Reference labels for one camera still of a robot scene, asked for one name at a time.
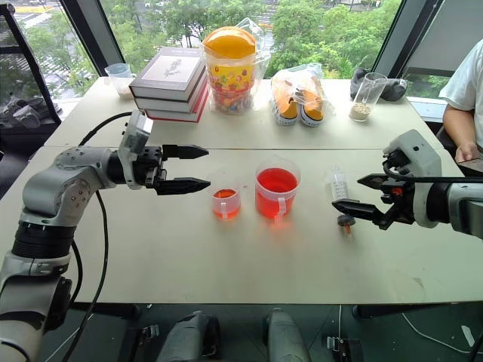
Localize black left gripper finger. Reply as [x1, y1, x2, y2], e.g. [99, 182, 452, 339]
[162, 143, 210, 163]
[155, 176, 211, 196]

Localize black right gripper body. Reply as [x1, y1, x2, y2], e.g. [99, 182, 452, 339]
[377, 150, 416, 232]

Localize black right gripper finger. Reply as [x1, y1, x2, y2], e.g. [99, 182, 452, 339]
[331, 199, 392, 225]
[356, 173, 394, 191]

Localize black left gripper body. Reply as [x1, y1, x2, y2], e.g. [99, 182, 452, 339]
[133, 144, 168, 190]

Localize clear plastic syringe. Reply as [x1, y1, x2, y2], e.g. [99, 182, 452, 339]
[325, 164, 356, 239]

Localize small beaker orange liquid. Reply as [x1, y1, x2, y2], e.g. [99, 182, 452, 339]
[211, 186, 243, 223]

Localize large beaker red liquid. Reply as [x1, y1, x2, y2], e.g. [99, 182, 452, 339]
[254, 158, 303, 225]

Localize clear plastic measuring cup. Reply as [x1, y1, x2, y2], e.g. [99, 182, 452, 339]
[104, 63, 137, 100]

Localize person bare hand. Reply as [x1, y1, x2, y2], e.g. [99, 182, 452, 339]
[454, 141, 483, 164]

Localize red cover hardback book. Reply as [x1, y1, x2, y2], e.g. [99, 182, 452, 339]
[143, 87, 211, 124]

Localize dark cover hardback book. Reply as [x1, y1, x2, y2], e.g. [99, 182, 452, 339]
[133, 72, 210, 115]

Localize dark flat device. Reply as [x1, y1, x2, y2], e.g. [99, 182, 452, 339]
[456, 158, 483, 177]

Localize tall clear glass with grains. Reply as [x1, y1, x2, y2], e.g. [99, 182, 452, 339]
[348, 72, 389, 123]

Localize grey cover hardback book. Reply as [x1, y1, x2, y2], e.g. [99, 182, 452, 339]
[128, 46, 208, 104]

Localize orange lid colourful jar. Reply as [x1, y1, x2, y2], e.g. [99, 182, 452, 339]
[203, 27, 260, 115]

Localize grey crumpled cloth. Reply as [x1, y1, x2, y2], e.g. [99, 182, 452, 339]
[349, 67, 409, 103]

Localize yellow canvas sneaker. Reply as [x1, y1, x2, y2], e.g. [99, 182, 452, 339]
[272, 77, 302, 127]
[297, 83, 327, 128]

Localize clear plastic bag around jar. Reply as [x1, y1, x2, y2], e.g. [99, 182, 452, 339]
[199, 17, 273, 115]

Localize bagged orange slippers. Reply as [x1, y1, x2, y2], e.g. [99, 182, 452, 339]
[269, 63, 337, 128]

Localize person white t-shirt torso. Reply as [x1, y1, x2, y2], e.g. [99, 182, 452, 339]
[438, 48, 483, 115]

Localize grey sandals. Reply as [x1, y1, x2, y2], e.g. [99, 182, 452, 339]
[0, 97, 53, 130]

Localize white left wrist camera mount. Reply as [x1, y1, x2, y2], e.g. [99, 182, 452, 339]
[118, 111, 155, 190]

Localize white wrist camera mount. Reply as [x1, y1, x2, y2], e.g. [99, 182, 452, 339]
[382, 129, 443, 229]
[118, 111, 155, 190]

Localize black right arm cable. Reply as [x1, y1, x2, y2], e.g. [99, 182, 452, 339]
[382, 158, 483, 186]

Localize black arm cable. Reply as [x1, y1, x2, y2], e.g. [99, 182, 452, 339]
[48, 111, 134, 362]
[382, 158, 483, 186]

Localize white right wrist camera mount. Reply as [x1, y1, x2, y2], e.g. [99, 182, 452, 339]
[382, 129, 443, 229]

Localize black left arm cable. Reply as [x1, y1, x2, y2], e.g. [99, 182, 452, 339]
[48, 111, 134, 362]

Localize white floor cable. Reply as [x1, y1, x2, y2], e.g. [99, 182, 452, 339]
[401, 311, 475, 356]

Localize dark window frame post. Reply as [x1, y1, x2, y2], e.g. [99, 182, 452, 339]
[376, 0, 447, 78]
[59, 0, 127, 77]

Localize black metal chair frame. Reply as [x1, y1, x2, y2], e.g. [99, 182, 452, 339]
[0, 2, 63, 127]

